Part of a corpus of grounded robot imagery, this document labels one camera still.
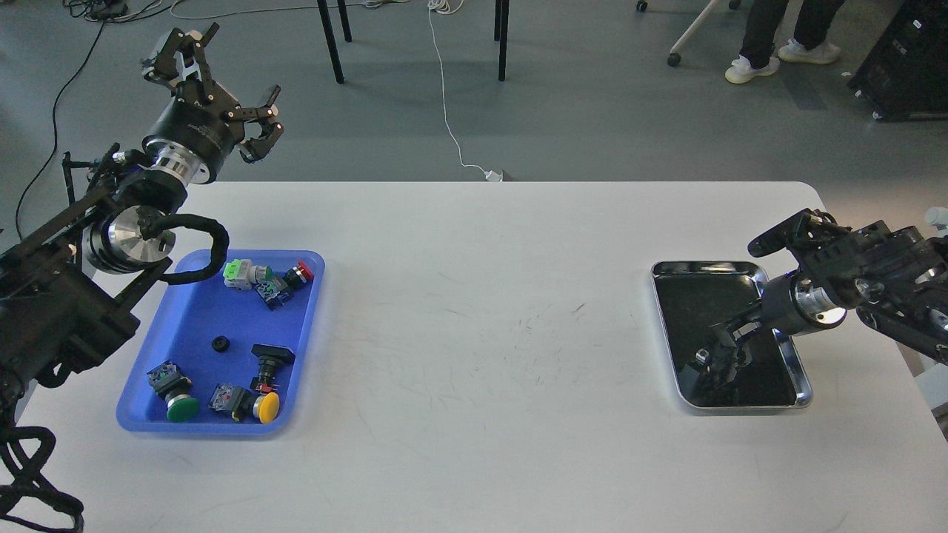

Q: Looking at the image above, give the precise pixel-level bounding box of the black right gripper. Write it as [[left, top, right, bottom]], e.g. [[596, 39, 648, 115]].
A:
[[692, 272, 847, 386]]

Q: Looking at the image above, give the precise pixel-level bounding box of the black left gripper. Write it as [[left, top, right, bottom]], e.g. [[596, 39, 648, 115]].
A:
[[141, 21, 284, 184]]

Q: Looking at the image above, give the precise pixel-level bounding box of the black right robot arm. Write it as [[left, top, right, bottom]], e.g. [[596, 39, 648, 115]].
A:
[[687, 209, 947, 389]]

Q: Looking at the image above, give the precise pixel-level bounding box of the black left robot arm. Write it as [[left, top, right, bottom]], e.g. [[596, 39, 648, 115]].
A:
[[1, 23, 284, 532]]

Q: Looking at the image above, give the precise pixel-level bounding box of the silver metal tray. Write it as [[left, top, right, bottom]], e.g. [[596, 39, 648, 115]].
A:
[[651, 261, 813, 415]]

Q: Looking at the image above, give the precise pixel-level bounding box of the black table leg left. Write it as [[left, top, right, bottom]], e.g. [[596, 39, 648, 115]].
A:
[[317, 0, 353, 84]]

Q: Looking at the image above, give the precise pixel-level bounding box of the black table leg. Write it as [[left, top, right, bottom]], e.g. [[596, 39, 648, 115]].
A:
[[317, 0, 353, 84], [493, 0, 510, 82]]

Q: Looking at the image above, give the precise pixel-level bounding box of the blue plastic tray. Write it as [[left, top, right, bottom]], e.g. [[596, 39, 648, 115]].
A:
[[116, 249, 325, 435]]

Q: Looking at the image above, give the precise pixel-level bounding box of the black table leg right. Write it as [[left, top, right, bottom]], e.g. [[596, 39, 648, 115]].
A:
[[493, 0, 510, 82]]

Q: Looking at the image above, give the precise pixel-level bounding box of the white chair base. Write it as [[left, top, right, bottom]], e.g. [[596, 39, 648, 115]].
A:
[[635, 0, 744, 68]]

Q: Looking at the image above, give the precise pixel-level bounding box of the person legs right background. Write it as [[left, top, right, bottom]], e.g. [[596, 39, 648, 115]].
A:
[[724, 0, 849, 84]]

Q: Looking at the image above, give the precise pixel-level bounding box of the black equipment case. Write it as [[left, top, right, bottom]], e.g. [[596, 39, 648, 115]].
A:
[[847, 1, 947, 121]]

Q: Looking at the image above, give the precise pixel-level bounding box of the black floor cable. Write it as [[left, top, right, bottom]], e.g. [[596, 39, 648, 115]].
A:
[[15, 0, 327, 238]]

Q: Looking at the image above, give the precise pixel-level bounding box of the green white push button switch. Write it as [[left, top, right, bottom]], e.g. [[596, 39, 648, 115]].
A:
[[222, 259, 273, 290]]

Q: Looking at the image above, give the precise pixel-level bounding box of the red push button switch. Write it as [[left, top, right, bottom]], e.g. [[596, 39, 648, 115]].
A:
[[254, 260, 315, 310]]

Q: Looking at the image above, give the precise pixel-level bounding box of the black square push button switch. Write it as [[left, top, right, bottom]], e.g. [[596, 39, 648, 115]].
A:
[[250, 343, 296, 394]]

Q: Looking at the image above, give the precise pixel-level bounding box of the green round push button switch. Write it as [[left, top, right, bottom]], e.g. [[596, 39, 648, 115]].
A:
[[147, 361, 199, 423]]

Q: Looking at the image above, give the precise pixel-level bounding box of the white cable on floor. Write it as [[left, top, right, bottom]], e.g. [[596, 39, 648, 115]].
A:
[[427, 0, 504, 183]]

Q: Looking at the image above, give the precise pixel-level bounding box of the yellow round push button switch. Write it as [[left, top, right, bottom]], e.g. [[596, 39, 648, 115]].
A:
[[207, 383, 281, 424]]

